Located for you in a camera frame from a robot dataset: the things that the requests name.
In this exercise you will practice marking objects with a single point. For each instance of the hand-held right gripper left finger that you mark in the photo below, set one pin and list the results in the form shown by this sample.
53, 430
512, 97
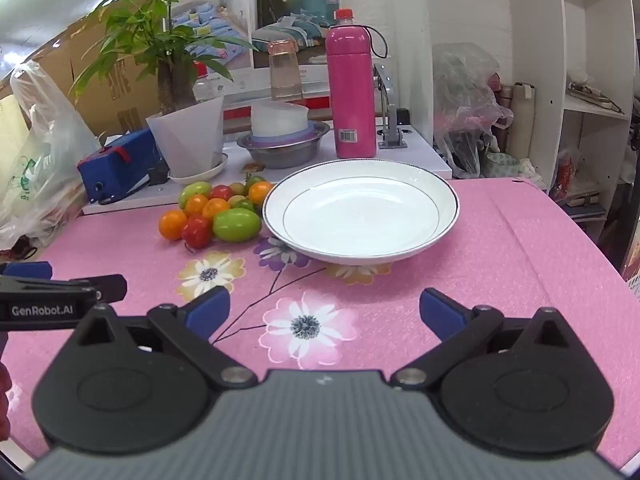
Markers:
210, 307

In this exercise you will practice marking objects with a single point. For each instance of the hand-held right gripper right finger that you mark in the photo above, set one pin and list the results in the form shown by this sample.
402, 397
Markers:
442, 312

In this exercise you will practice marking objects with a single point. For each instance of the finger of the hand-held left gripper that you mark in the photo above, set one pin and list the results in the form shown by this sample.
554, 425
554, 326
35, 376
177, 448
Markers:
27, 270
110, 287

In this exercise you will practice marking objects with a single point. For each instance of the red cherry tomato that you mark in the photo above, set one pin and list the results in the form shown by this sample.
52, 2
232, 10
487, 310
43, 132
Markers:
196, 231
221, 192

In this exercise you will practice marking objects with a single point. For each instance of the large green tomato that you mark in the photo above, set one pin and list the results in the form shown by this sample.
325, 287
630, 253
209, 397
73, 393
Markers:
237, 224

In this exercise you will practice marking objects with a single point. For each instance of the small orange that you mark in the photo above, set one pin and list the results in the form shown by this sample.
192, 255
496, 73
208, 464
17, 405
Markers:
260, 192
173, 224
196, 204
216, 207

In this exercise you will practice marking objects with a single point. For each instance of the small green tomato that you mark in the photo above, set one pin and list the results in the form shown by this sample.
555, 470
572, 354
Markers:
245, 205

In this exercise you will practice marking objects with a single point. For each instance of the tan longan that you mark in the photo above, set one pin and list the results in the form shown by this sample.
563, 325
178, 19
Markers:
237, 188
233, 201

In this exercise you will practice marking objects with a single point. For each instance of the white plate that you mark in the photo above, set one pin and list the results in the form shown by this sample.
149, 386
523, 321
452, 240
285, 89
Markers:
360, 210

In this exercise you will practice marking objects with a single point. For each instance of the green tomato with stem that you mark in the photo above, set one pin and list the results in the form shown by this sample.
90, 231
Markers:
255, 180

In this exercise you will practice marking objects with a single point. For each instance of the translucent plastic bag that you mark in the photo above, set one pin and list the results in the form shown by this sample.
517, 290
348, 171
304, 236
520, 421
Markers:
45, 160

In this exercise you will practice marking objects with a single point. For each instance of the black power plug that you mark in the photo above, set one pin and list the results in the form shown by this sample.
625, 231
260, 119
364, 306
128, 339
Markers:
157, 174

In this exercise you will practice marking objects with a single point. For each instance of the blue box device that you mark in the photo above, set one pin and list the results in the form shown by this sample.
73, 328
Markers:
120, 160

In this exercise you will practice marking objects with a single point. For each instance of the white pot saucer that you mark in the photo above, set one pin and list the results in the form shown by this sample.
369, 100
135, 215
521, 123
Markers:
220, 166

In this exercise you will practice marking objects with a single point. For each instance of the white platform board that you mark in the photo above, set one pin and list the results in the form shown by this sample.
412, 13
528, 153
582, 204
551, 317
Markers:
420, 152

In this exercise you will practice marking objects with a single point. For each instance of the steel basin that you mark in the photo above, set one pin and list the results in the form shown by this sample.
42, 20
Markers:
285, 155

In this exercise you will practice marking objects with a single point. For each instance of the potted money tree white pot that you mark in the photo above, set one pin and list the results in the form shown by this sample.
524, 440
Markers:
187, 130

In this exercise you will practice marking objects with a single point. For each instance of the stack of plastic bowls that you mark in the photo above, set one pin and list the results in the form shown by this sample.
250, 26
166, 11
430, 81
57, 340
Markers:
280, 120

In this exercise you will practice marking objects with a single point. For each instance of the clear crumpled plastic bag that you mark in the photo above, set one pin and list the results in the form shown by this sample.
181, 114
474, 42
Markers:
465, 105

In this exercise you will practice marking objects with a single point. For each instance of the cardboard box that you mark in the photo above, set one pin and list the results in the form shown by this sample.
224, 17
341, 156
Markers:
100, 65

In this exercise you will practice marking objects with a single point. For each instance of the pink thermos bottle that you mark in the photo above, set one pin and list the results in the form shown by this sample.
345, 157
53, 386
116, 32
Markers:
352, 90

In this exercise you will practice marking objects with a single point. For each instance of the clear plastic cup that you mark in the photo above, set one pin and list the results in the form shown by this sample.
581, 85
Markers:
286, 75

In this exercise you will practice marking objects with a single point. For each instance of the white shelf unit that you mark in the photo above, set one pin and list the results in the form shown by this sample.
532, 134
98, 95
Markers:
595, 60

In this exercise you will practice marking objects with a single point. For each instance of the red-capped plastic bottle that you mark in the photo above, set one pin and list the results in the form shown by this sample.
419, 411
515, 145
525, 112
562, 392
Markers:
344, 16

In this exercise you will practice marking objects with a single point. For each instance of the metal bracket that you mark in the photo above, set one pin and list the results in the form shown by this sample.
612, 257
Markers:
392, 125

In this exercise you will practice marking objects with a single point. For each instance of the bedding wall poster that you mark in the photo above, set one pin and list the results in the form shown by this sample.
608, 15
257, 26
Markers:
290, 10

